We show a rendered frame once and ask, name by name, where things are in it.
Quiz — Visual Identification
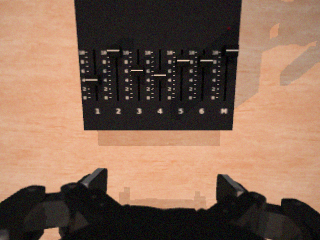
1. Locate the black lighting desk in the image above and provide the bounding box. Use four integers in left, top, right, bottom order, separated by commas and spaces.
74, 0, 242, 130

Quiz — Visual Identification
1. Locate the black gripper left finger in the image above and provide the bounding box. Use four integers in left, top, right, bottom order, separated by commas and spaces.
0, 168, 137, 240

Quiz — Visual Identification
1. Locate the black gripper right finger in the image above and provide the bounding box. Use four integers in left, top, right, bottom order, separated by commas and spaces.
194, 174, 320, 240

